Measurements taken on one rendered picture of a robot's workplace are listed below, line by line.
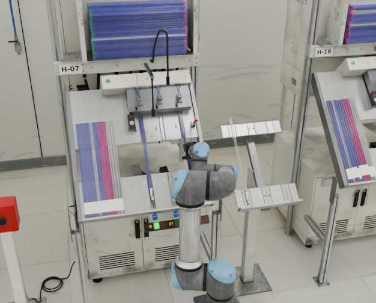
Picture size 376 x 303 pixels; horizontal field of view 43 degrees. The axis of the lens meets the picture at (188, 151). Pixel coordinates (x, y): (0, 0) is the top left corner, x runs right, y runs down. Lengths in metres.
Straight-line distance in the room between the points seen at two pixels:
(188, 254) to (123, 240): 1.01
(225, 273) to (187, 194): 0.39
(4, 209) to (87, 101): 0.70
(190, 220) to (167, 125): 0.84
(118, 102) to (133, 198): 0.54
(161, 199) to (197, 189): 0.69
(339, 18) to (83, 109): 1.52
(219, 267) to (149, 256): 1.07
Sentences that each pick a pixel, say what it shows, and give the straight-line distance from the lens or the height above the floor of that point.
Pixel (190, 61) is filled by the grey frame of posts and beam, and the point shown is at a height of 1.34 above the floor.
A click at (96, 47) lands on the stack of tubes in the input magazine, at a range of 2.54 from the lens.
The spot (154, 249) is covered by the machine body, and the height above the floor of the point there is 0.22.
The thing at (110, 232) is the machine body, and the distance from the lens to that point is 2.88.
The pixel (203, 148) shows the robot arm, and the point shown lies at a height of 1.10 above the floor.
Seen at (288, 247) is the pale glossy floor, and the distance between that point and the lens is 3.44.
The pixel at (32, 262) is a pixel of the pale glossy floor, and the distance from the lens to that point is 3.40.
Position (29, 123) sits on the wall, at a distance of 4.32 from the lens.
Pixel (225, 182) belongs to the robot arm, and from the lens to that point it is 1.83.
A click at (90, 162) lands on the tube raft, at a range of 2.50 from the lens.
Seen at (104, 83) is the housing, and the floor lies 1.26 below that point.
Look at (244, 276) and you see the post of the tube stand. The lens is 3.07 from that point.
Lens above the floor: 2.11
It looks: 27 degrees down
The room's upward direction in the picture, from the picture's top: straight up
